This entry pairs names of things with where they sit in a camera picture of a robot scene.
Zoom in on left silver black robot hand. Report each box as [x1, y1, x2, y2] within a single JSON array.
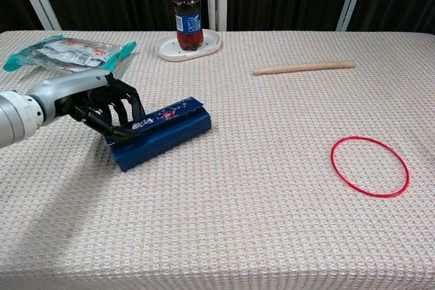
[[29, 68, 147, 141]]

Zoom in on blue glasses case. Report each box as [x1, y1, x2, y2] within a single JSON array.
[[104, 96, 212, 173]]

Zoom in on teal snack bag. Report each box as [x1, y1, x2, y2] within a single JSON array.
[[2, 34, 137, 77]]

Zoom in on white oval tray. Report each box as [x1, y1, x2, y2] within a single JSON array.
[[154, 29, 222, 62]]

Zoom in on cola bottle with blue cap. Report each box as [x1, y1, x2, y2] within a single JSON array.
[[172, 0, 205, 52]]

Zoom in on beige woven tablecloth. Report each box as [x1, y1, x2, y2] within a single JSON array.
[[0, 30, 435, 290]]

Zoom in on wooden stick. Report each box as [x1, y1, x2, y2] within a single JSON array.
[[252, 60, 357, 76]]

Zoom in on red ring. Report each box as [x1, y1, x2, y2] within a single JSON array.
[[330, 136, 411, 198]]

